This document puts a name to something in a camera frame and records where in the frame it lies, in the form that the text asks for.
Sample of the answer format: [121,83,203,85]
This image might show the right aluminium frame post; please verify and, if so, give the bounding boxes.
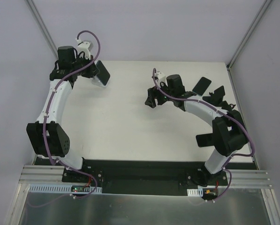
[227,0,274,71]

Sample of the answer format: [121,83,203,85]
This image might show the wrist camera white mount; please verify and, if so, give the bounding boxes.
[76,39,93,60]
[153,71,166,86]

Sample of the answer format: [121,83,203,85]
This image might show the white cable duct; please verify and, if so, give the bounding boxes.
[29,184,102,195]
[187,187,204,197]

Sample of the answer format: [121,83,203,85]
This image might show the black folding phone stand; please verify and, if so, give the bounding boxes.
[202,86,225,107]

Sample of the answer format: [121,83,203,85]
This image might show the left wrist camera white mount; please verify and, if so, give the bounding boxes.
[76,39,93,60]

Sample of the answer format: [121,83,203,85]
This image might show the black round base phone holder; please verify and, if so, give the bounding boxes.
[220,101,236,117]

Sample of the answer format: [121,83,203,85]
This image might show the left aluminium frame post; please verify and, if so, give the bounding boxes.
[24,0,58,59]

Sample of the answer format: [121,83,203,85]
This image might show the left white cable duct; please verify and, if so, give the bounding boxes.
[29,184,102,195]

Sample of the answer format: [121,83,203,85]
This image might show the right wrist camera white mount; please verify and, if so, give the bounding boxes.
[153,71,166,86]

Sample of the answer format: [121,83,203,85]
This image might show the white folding phone stand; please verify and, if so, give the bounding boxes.
[91,76,107,88]

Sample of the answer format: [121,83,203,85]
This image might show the aluminium frame post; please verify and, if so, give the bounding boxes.
[24,0,58,59]
[227,0,274,71]

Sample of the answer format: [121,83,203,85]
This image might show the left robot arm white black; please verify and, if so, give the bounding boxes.
[26,42,94,182]

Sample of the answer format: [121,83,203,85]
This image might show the black phone near front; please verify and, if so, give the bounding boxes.
[196,133,214,148]

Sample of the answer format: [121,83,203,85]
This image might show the black phone teal edge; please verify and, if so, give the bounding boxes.
[192,77,212,96]

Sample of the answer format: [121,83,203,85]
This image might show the right white cable duct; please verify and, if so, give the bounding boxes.
[187,187,204,197]

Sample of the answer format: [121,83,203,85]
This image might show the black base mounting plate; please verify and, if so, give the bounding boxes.
[61,159,231,200]

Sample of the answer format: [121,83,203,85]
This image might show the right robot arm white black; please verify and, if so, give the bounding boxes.
[145,70,250,187]

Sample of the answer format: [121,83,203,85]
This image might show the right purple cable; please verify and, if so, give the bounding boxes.
[152,67,256,206]

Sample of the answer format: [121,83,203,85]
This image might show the black phone blue edge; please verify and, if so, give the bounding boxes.
[97,62,111,84]

